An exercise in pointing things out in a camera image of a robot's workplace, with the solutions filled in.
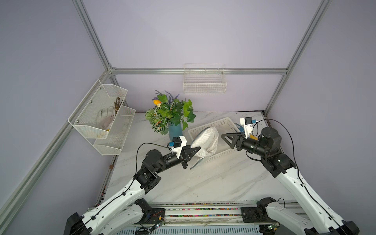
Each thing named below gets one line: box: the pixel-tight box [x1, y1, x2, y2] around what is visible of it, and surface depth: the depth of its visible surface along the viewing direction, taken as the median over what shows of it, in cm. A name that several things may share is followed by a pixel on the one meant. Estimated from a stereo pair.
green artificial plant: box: [144, 90, 197, 135], surface depth 79 cm
